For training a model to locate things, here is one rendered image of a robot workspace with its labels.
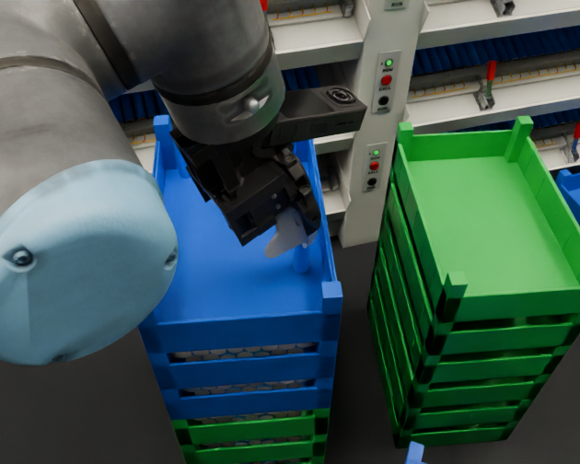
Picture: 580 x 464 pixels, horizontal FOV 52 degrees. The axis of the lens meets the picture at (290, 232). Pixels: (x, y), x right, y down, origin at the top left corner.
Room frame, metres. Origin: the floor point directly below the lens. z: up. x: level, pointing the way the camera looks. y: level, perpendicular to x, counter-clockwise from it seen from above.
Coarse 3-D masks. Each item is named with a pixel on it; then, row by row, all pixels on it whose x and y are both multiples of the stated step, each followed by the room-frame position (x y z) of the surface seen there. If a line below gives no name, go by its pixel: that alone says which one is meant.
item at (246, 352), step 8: (288, 344) 0.33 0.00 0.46; (296, 344) 0.34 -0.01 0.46; (304, 344) 0.34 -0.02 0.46; (312, 344) 0.35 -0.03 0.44; (184, 352) 0.32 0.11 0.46; (192, 352) 0.33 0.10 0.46; (200, 352) 0.33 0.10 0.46; (208, 352) 0.33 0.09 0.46; (216, 352) 0.33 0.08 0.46; (224, 352) 0.33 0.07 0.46; (232, 352) 0.33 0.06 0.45; (240, 352) 0.33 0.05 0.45; (248, 352) 0.33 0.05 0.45; (256, 352) 0.33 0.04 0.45; (264, 352) 0.33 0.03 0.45; (272, 352) 0.33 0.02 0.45; (280, 352) 0.33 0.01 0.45; (288, 352) 0.33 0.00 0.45; (296, 352) 0.34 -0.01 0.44; (192, 360) 0.33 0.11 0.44; (200, 360) 0.33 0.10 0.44
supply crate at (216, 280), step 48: (192, 192) 0.55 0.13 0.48; (192, 240) 0.46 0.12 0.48; (192, 288) 0.39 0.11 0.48; (240, 288) 0.39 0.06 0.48; (288, 288) 0.39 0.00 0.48; (336, 288) 0.34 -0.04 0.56; (144, 336) 0.31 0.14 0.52; (192, 336) 0.32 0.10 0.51; (240, 336) 0.32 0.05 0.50; (288, 336) 0.32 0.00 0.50; (336, 336) 0.33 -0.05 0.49
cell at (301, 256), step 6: (300, 246) 0.41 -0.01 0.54; (294, 252) 0.42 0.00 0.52; (300, 252) 0.41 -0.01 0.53; (306, 252) 0.41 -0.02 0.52; (294, 258) 0.42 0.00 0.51; (300, 258) 0.41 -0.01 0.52; (306, 258) 0.41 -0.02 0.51; (294, 264) 0.42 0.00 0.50; (300, 264) 0.41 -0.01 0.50; (306, 264) 0.41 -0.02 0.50; (300, 270) 0.41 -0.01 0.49; (306, 270) 0.41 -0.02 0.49
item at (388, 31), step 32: (384, 0) 0.87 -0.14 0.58; (416, 0) 0.88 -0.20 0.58; (384, 32) 0.87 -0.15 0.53; (416, 32) 0.88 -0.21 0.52; (352, 64) 0.90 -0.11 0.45; (384, 128) 0.88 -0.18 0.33; (352, 160) 0.86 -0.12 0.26; (384, 160) 0.88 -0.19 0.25; (352, 192) 0.86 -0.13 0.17; (384, 192) 0.88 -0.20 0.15; (352, 224) 0.87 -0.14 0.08
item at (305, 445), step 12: (264, 444) 0.32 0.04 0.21; (276, 444) 0.32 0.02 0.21; (288, 444) 0.32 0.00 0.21; (300, 444) 0.33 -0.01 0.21; (312, 444) 0.33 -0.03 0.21; (324, 444) 0.33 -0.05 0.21; (192, 456) 0.31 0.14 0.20; (204, 456) 0.31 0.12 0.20; (216, 456) 0.32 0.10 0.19; (228, 456) 0.32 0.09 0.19; (240, 456) 0.32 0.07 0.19; (252, 456) 0.32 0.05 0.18; (264, 456) 0.32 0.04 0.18; (276, 456) 0.32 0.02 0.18; (288, 456) 0.32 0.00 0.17; (300, 456) 0.33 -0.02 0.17; (312, 456) 0.33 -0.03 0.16
